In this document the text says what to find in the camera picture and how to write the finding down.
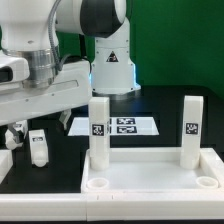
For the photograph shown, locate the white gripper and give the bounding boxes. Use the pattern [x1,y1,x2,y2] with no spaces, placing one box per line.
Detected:
[0,49,94,148]

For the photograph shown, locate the white desk top tray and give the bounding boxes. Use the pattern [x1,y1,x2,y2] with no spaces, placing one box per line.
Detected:
[81,147,224,193]

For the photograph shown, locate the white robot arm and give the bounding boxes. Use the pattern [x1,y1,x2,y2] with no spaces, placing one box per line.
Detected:
[0,0,126,150]

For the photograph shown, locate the white marker plate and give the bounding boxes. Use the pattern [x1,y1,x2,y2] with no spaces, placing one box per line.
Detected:
[68,117,159,136]

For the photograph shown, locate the white left corner block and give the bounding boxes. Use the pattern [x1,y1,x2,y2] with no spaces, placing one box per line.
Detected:
[0,150,13,184]

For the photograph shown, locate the white front rail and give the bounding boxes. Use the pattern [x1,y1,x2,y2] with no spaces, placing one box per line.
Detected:
[0,191,224,221]

